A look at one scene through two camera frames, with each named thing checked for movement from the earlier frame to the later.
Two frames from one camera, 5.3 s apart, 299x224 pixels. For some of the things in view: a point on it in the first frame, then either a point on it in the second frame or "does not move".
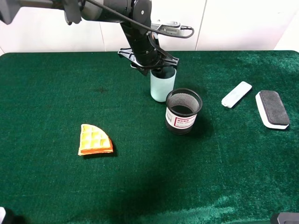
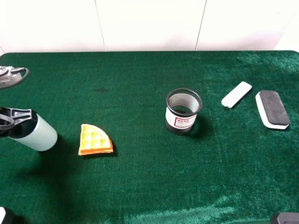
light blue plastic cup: x=162 y=81 → x=35 y=133
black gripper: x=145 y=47 → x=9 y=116
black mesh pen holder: x=182 y=106 does not move
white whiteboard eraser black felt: x=274 y=110 does not move
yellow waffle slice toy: x=94 y=140 does not move
